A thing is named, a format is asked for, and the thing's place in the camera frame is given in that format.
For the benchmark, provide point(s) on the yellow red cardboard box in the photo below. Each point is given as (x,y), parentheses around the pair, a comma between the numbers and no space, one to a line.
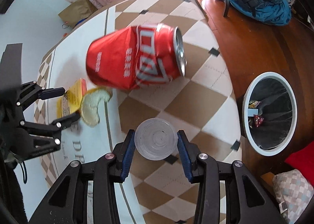
(71,99)

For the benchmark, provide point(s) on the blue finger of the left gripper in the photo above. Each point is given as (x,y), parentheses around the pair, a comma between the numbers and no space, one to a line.
(65,122)
(50,93)

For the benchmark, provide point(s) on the brown paper bag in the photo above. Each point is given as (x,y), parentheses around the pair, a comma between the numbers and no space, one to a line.
(76,12)

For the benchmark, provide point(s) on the red crushed soda can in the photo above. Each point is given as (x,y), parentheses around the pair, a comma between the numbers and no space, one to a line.
(137,56)

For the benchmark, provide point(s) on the colourful snack wrappers in bin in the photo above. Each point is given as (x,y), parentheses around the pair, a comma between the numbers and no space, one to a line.
(253,104)

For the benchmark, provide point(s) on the checkered tablecloth on table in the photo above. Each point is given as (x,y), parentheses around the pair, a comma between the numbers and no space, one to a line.
(202,104)

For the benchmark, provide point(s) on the clear round plastic lid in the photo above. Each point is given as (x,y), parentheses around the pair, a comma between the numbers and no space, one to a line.
(155,139)

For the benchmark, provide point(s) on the red blanket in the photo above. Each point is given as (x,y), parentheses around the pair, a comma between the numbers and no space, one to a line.
(303,160)

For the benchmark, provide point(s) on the red snack wrapper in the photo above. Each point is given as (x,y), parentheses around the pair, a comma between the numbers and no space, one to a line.
(258,120)

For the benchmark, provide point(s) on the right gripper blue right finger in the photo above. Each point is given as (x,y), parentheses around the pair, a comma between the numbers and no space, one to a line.
(189,153)

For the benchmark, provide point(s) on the white round trash bin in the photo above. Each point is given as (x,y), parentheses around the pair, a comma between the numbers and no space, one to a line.
(279,109)

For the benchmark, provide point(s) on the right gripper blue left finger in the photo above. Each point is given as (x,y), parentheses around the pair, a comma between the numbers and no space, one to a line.
(124,153)

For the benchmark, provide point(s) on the grey flat box in bin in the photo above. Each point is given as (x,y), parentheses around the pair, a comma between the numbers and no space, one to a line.
(252,112)

